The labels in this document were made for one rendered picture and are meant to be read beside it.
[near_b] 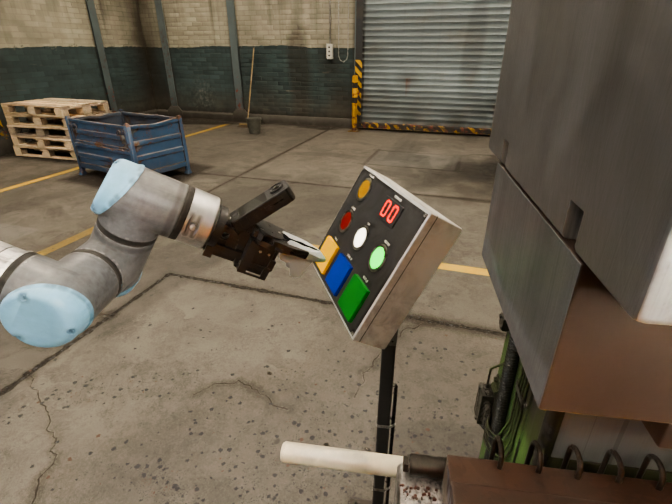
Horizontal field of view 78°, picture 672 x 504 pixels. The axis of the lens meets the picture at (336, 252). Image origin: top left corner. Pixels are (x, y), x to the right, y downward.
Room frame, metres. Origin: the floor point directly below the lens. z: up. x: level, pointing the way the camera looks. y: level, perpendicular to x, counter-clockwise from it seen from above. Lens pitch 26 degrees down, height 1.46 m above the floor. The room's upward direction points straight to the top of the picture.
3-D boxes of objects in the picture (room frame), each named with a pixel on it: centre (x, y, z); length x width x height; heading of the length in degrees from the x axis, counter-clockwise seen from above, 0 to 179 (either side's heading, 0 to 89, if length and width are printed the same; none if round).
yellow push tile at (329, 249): (0.90, 0.02, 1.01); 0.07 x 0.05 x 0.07; 17
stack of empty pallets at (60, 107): (6.50, 4.14, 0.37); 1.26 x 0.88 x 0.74; 72
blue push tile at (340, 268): (0.80, -0.01, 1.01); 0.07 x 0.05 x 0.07; 17
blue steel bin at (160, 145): (5.24, 2.57, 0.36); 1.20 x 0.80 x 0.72; 60
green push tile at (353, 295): (0.71, -0.04, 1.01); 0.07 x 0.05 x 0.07; 17
